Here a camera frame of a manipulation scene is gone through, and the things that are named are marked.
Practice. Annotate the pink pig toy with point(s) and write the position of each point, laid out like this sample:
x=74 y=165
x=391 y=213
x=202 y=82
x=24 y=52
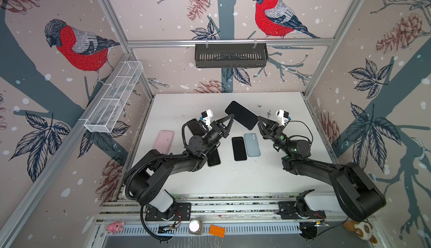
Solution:
x=115 y=227

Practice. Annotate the blue phone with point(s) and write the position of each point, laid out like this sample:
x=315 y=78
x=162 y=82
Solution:
x=239 y=150

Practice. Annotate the black phone far left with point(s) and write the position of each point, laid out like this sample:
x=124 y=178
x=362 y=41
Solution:
x=196 y=127

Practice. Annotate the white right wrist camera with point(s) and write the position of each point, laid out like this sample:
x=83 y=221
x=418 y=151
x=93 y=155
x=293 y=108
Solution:
x=283 y=117

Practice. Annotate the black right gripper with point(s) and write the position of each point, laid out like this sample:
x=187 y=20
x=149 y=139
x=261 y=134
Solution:
x=276 y=136

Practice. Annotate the clear jar white lid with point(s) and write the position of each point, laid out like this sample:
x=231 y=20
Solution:
x=195 y=227

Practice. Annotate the orange toy brick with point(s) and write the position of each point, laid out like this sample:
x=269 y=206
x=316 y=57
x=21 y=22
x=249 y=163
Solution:
x=217 y=231

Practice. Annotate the white mesh wall basket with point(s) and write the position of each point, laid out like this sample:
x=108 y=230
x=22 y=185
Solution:
x=108 y=110

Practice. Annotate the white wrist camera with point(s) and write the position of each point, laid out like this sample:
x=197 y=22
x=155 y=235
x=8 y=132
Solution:
x=283 y=117
x=207 y=118

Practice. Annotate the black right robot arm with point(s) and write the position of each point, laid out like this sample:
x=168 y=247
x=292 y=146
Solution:
x=356 y=194

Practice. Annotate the black wire wall basket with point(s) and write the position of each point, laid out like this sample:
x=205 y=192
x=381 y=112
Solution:
x=244 y=55

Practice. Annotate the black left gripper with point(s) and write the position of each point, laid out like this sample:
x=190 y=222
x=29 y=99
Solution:
x=218 y=129

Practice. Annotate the pink phone case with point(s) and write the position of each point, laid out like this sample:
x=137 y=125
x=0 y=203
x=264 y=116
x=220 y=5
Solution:
x=163 y=141

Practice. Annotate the black phone centre table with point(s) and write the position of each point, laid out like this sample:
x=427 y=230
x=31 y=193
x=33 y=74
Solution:
x=213 y=158

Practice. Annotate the large phone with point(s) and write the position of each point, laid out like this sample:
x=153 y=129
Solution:
x=251 y=145

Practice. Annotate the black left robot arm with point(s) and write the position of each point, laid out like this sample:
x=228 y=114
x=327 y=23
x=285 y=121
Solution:
x=144 y=182

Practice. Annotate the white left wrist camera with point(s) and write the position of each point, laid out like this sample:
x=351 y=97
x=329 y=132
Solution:
x=207 y=118

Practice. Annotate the small phone light case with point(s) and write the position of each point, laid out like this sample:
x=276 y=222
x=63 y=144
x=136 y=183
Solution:
x=242 y=115

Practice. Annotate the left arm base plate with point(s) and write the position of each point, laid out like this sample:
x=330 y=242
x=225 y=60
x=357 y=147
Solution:
x=177 y=212

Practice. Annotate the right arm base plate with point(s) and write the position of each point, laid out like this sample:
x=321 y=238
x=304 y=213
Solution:
x=294 y=210

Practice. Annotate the brown white plush toy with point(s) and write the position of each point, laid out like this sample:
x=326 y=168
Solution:
x=363 y=230

